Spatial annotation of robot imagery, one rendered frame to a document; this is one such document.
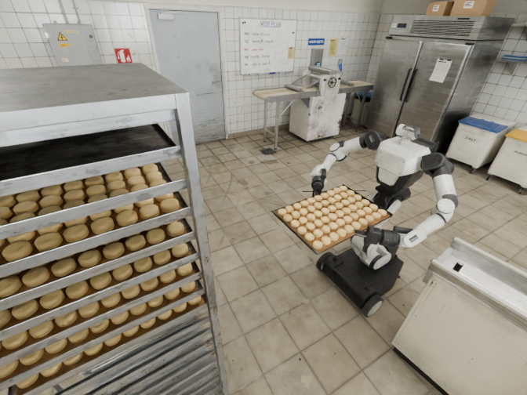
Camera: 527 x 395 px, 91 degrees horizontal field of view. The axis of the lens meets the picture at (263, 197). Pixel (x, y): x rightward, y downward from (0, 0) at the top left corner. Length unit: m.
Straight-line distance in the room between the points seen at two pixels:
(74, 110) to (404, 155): 1.59
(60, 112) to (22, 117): 0.05
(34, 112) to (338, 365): 2.07
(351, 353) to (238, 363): 0.80
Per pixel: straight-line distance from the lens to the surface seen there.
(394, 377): 2.28
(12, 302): 0.84
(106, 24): 4.54
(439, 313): 1.86
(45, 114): 0.58
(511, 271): 1.93
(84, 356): 1.13
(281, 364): 2.12
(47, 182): 0.66
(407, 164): 1.76
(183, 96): 0.59
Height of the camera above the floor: 1.95
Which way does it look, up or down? 35 degrees down
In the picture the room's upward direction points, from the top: 2 degrees clockwise
